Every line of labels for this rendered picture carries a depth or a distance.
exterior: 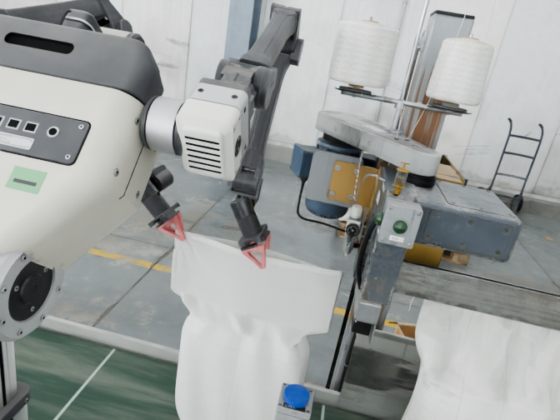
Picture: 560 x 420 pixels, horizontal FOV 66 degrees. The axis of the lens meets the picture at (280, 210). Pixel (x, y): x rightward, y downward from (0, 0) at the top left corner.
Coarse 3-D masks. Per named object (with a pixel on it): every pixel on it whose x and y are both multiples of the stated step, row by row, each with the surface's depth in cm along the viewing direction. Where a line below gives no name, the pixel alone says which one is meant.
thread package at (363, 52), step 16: (352, 32) 109; (368, 32) 108; (384, 32) 108; (336, 48) 115; (352, 48) 110; (368, 48) 109; (384, 48) 110; (336, 64) 114; (352, 64) 111; (368, 64) 110; (384, 64) 112; (336, 80) 116; (352, 80) 112; (368, 80) 112; (384, 80) 114
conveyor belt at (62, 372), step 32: (32, 352) 162; (64, 352) 164; (96, 352) 167; (128, 352) 170; (32, 384) 148; (64, 384) 151; (96, 384) 153; (128, 384) 155; (160, 384) 158; (32, 416) 137; (64, 416) 139; (96, 416) 141; (128, 416) 143; (160, 416) 145; (320, 416) 156; (352, 416) 159
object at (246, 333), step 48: (192, 240) 125; (192, 288) 130; (240, 288) 124; (288, 288) 121; (336, 288) 120; (192, 336) 128; (240, 336) 124; (288, 336) 124; (192, 384) 132; (240, 384) 128
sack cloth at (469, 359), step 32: (448, 320) 119; (480, 320) 118; (512, 320) 116; (448, 352) 120; (480, 352) 118; (512, 352) 117; (544, 352) 116; (416, 384) 129; (448, 384) 118; (480, 384) 117; (512, 384) 118; (544, 384) 116; (416, 416) 128; (448, 416) 120; (480, 416) 117; (512, 416) 116; (544, 416) 114
